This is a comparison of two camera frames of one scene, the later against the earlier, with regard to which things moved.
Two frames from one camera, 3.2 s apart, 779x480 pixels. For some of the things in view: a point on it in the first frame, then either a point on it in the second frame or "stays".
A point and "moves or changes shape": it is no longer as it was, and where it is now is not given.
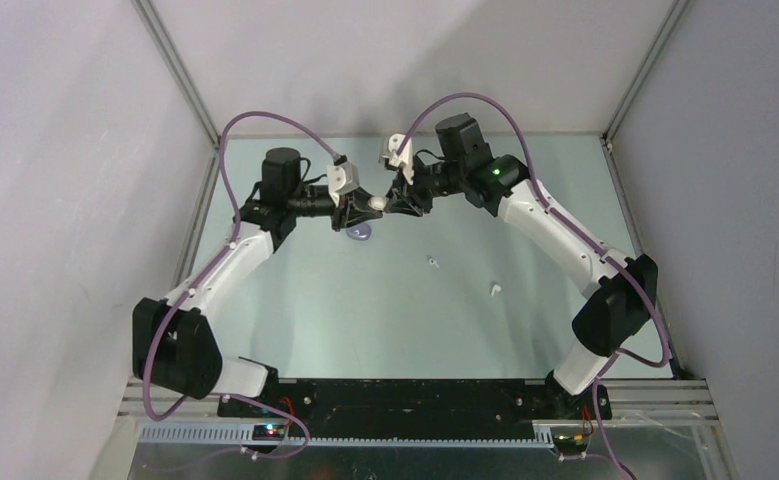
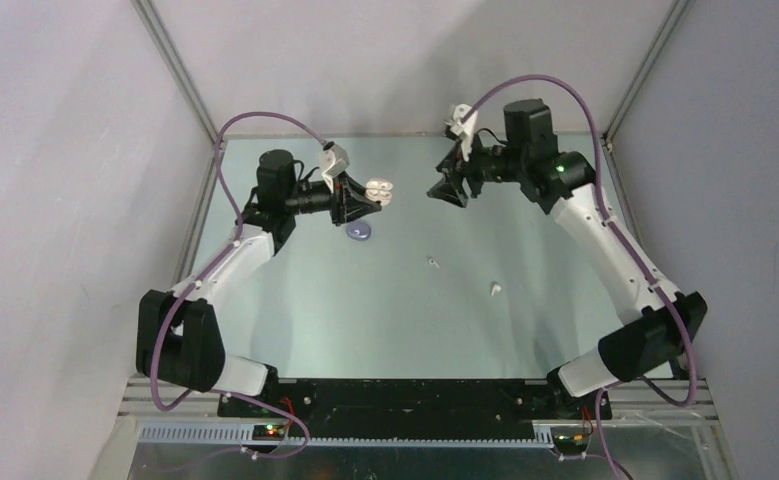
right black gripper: [417, 203] -> [466, 169]
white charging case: [378, 203] moves or changes shape
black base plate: [418, 407] stays
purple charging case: [359, 231] stays
